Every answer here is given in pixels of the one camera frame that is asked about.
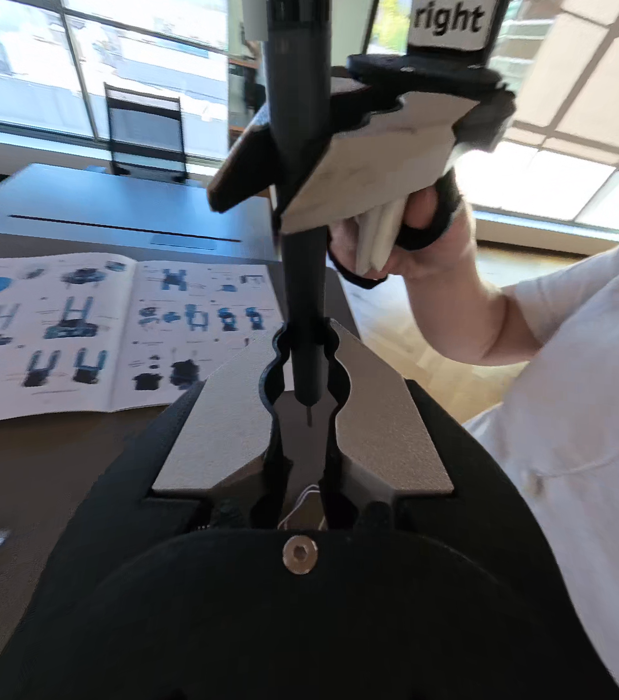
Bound black mesh back chair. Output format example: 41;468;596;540
103;82;190;185

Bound black precision screwdriver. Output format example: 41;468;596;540
263;0;334;427

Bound person's right hand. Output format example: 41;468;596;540
327;167;502;314

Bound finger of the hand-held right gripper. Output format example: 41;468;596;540
207;75;404;215
278;90;481;237

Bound printed instruction sheet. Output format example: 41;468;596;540
0;253;295;428

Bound pink white wire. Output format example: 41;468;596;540
278;484;325;530

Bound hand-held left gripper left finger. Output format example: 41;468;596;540
152;323;295;530

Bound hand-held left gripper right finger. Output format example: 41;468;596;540
320;318;455;530

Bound person in white shirt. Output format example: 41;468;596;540
461;230;619;700

